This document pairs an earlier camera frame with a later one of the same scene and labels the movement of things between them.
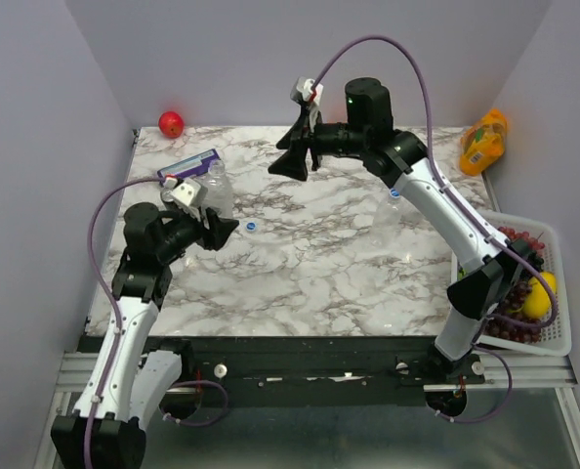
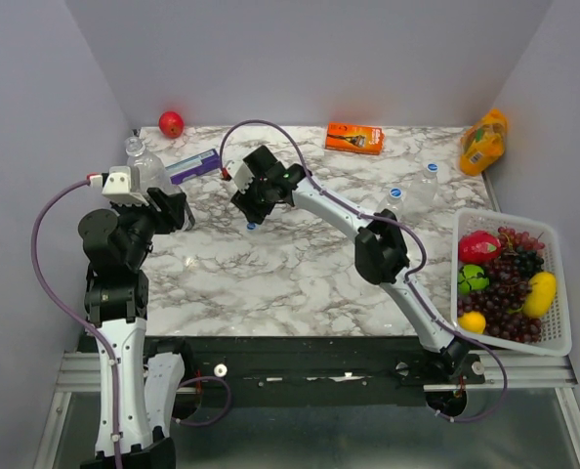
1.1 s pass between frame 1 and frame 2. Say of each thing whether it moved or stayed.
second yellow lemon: stayed
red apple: stayed
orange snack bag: stayed
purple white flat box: stayed
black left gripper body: moved
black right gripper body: moved
